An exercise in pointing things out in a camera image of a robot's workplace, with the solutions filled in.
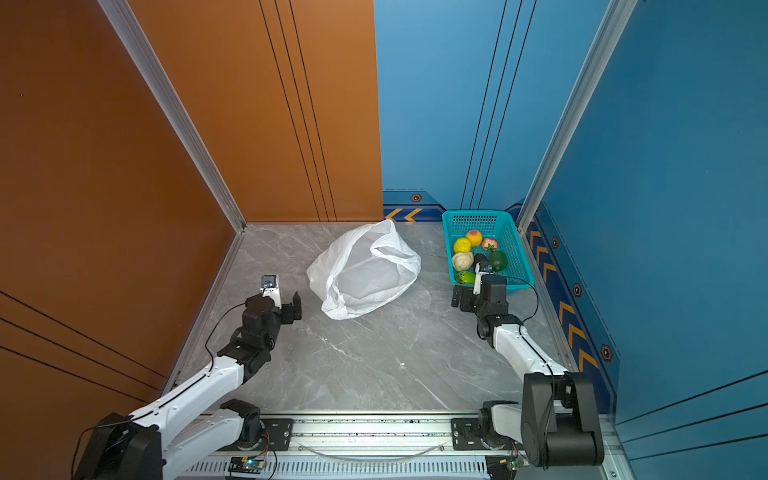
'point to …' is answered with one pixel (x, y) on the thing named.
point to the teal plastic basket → (497, 225)
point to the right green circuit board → (501, 467)
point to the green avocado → (498, 261)
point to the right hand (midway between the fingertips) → (467, 289)
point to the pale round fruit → (463, 261)
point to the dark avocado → (479, 258)
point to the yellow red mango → (475, 237)
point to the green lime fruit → (466, 278)
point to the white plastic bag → (361, 269)
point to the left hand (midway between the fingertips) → (280, 291)
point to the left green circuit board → (246, 465)
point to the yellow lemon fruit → (462, 245)
